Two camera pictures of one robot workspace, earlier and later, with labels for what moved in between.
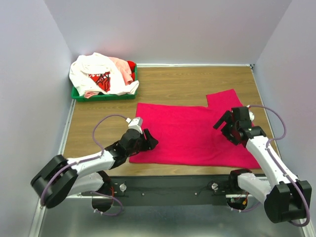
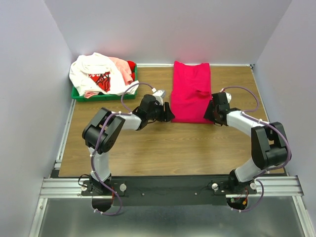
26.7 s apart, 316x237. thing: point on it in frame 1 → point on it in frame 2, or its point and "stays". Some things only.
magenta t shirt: x=187 y=135 → x=191 y=93
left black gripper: x=150 y=143 → x=166 y=116
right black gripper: x=227 y=117 → x=207 y=113
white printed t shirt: x=97 y=72 stays
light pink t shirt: x=124 y=69 stays
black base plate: x=170 y=190 stays
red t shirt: x=132 y=65 stays
